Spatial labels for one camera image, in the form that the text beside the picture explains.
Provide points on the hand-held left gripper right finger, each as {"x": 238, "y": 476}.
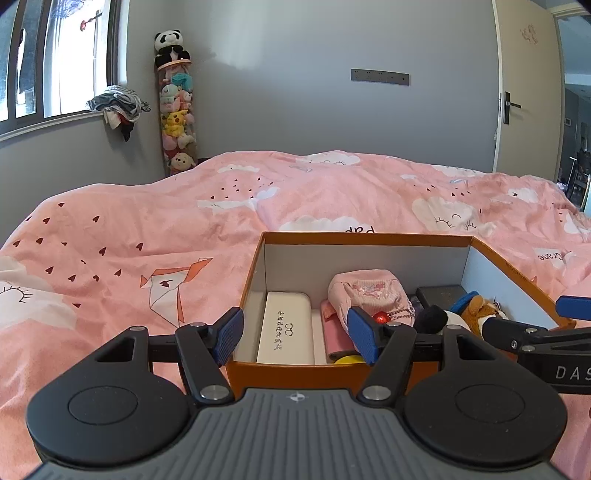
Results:
{"x": 362, "y": 334}

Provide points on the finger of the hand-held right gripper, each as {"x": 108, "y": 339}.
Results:
{"x": 521, "y": 337}
{"x": 575, "y": 308}

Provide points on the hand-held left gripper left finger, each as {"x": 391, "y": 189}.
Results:
{"x": 229, "y": 334}

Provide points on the pink case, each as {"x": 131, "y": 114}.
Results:
{"x": 334, "y": 341}

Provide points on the yellow round toy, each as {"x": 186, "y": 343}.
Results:
{"x": 348, "y": 360}

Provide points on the pink fabric pouch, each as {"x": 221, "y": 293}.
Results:
{"x": 369, "y": 290}

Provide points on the brown dog plush toy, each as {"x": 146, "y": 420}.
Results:
{"x": 480, "y": 309}

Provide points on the white glasses case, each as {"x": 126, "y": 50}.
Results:
{"x": 284, "y": 323}

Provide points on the white panda plush toy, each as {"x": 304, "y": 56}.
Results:
{"x": 429, "y": 318}

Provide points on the orange cardboard box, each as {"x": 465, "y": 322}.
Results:
{"x": 369, "y": 258}

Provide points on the dark grey box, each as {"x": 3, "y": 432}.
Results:
{"x": 438, "y": 295}

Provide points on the dark hallway furniture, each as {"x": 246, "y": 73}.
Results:
{"x": 577, "y": 180}

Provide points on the pink printed blanket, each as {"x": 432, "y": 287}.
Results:
{"x": 138, "y": 230}

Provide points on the clear tube of plush toys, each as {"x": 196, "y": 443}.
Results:
{"x": 178, "y": 120}

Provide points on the cream door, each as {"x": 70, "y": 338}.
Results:
{"x": 526, "y": 69}

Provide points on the pile of clothes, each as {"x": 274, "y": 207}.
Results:
{"x": 117, "y": 104}

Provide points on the black white panda plush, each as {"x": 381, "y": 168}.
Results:
{"x": 170, "y": 46}

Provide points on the window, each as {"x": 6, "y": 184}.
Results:
{"x": 60, "y": 60}

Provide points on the grey wall socket strip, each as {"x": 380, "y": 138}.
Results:
{"x": 381, "y": 77}

